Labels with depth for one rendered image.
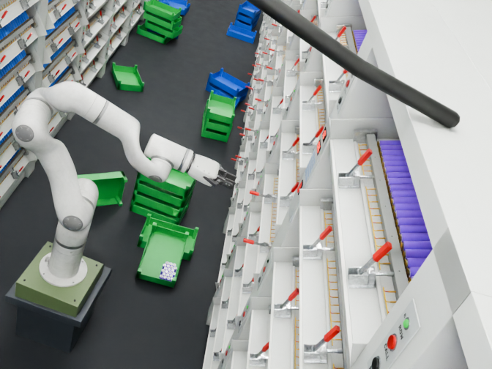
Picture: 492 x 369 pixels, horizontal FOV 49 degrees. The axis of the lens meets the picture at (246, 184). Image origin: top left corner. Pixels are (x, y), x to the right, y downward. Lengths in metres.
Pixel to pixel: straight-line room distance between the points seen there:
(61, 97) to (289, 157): 0.77
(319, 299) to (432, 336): 0.54
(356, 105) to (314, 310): 0.44
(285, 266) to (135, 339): 1.32
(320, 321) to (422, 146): 0.45
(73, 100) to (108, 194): 1.50
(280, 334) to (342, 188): 0.40
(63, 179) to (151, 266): 1.05
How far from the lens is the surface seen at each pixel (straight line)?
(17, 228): 3.04
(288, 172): 1.79
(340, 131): 1.22
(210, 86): 4.67
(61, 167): 1.97
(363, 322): 0.82
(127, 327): 2.66
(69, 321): 2.32
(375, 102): 1.20
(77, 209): 2.01
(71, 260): 2.25
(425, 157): 0.72
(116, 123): 1.83
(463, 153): 0.78
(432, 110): 0.81
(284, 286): 1.39
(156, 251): 2.94
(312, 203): 1.32
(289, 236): 1.40
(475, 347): 0.52
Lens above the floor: 2.10
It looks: 35 degrees down
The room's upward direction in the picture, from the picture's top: 20 degrees clockwise
